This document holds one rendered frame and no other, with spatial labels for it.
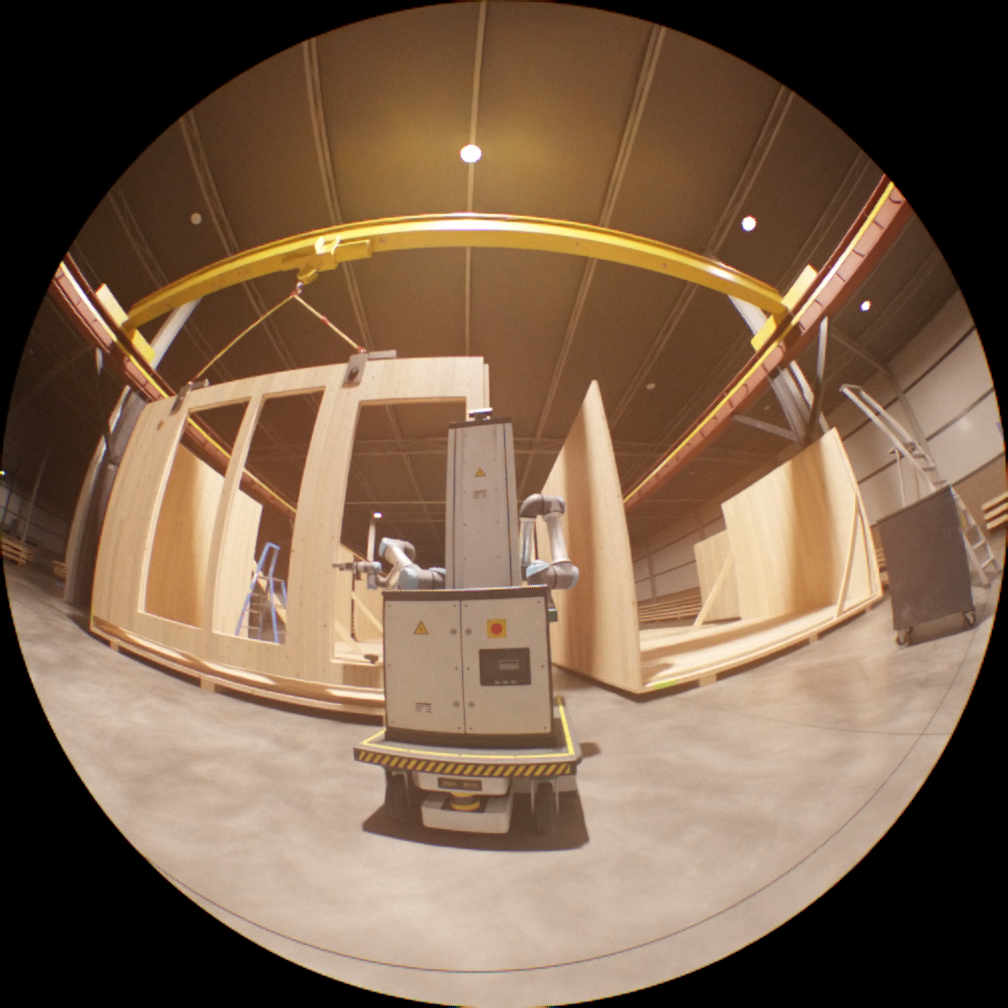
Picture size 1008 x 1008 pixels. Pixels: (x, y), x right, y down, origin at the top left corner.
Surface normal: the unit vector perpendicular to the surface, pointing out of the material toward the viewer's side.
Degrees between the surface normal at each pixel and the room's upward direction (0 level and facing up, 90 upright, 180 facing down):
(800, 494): 90
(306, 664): 90
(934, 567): 90
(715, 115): 180
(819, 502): 90
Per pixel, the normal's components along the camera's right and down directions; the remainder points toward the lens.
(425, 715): -0.11, -0.35
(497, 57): 0.04, 0.93
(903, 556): -0.97, -0.06
